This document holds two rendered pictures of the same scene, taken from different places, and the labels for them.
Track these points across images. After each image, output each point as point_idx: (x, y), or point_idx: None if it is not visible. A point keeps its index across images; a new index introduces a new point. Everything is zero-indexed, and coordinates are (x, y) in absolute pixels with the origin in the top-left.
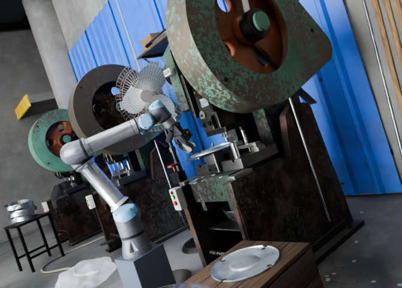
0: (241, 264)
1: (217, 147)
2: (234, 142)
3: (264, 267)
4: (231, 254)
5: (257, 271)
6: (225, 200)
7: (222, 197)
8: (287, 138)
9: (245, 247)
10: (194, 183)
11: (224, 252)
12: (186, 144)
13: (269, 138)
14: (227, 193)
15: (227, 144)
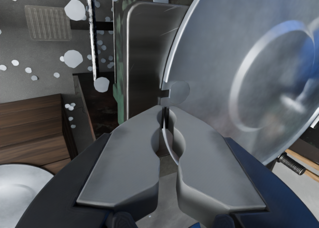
0: (2, 204)
1: (265, 114)
2: (315, 106)
3: (16, 223)
4: (15, 164)
5: (4, 224)
6: (117, 87)
7: (119, 82)
8: (297, 151)
9: (45, 161)
10: (68, 66)
11: (91, 2)
12: (176, 181)
13: (312, 134)
14: (122, 106)
15: (302, 102)
